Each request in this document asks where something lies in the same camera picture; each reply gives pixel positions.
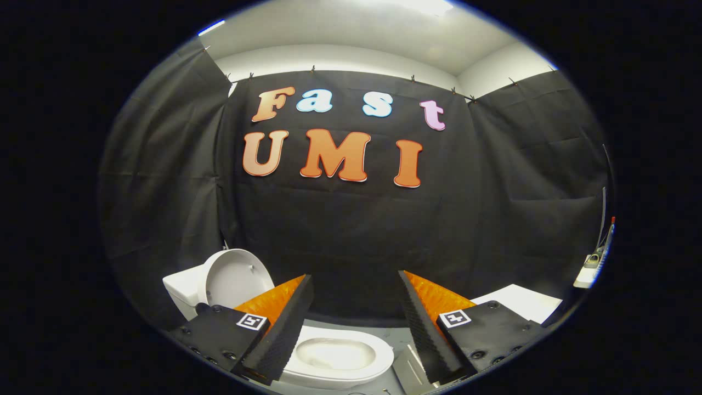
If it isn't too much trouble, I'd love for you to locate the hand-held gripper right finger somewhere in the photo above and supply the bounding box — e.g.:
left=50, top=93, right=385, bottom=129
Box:
left=398, top=270, right=549, bottom=385

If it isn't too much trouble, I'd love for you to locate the grey metal plate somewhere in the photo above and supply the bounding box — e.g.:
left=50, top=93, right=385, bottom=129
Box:
left=392, top=345, right=439, bottom=394

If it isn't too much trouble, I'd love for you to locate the black backdrop cloth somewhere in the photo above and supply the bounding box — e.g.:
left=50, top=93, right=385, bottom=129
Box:
left=99, top=38, right=612, bottom=330

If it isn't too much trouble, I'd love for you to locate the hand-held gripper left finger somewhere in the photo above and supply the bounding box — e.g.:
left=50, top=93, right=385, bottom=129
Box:
left=167, top=274, right=315, bottom=386

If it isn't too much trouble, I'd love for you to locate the white ledge with small items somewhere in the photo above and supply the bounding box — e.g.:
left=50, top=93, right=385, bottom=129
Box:
left=573, top=217, right=615, bottom=289

